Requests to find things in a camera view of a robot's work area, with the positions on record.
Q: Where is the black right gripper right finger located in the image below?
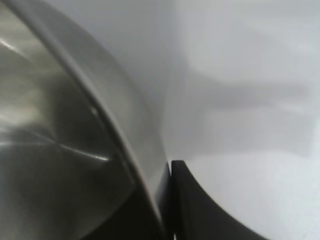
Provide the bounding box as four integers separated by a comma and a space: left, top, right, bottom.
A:
170, 159, 271, 240

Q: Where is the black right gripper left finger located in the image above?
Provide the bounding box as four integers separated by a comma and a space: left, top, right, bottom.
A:
82, 185, 164, 240

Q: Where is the stainless steel mixing bowl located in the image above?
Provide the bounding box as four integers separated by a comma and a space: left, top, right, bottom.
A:
0, 0, 174, 240

